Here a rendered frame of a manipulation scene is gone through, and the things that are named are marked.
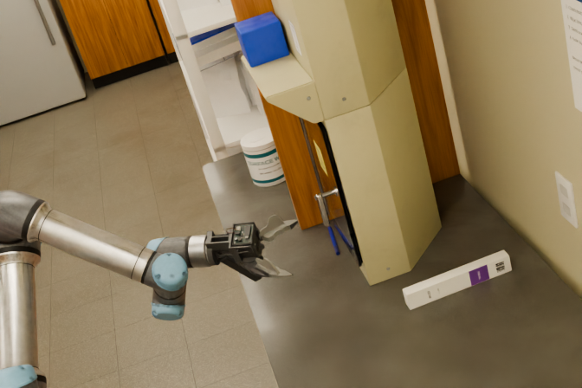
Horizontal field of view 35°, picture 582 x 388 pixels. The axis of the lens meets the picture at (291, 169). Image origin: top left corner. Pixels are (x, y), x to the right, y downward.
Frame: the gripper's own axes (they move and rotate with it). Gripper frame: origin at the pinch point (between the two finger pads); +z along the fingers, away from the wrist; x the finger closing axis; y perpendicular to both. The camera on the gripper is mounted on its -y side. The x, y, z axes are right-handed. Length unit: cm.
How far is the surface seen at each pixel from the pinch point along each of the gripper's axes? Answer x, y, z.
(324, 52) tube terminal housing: 28.6, 32.9, 12.0
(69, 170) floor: 242, -230, -227
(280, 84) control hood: 26.6, 26.9, 0.6
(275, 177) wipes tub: 61, -46, -23
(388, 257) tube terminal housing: 9.9, -20.1, 17.7
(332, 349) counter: -16.3, -17.8, 5.4
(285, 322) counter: -5.5, -22.7, -8.0
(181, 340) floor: 70, -157, -95
